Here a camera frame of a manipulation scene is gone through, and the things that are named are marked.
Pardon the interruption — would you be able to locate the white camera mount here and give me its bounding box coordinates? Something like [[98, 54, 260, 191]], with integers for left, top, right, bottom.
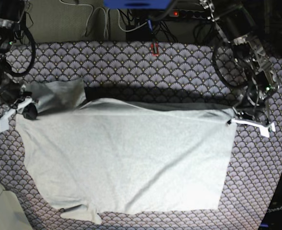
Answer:
[[226, 118, 276, 138], [0, 96, 37, 132]]

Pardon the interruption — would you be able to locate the black power adapter box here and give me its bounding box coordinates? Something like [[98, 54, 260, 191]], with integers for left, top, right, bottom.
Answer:
[[126, 25, 151, 42]]

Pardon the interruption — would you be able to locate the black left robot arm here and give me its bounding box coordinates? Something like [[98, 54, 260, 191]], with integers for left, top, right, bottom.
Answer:
[[199, 0, 280, 122]]

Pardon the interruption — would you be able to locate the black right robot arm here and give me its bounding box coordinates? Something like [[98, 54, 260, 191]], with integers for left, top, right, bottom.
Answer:
[[0, 0, 38, 120]]

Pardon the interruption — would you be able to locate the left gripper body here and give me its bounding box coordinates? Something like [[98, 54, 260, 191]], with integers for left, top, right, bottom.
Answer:
[[241, 71, 279, 120]]

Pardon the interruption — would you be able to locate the red table clamp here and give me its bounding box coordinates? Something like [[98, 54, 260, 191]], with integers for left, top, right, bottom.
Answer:
[[151, 43, 159, 57]]

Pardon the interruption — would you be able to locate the light grey T-shirt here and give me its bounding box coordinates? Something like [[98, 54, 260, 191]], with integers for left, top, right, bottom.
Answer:
[[16, 80, 236, 224]]

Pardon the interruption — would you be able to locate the black power strip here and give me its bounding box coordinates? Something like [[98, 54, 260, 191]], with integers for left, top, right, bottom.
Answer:
[[166, 10, 209, 20]]

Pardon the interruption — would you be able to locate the fan-patterned grey tablecloth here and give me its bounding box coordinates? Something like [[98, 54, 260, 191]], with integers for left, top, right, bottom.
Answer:
[[0, 41, 282, 230]]

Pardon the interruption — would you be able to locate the blue mount plate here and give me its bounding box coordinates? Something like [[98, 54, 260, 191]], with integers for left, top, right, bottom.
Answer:
[[104, 0, 171, 10]]

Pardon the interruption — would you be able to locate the white cable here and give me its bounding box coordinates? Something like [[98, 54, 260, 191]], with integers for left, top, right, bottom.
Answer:
[[59, 0, 147, 39]]

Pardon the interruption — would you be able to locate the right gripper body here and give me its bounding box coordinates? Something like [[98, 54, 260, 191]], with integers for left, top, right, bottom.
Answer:
[[0, 79, 26, 107]]

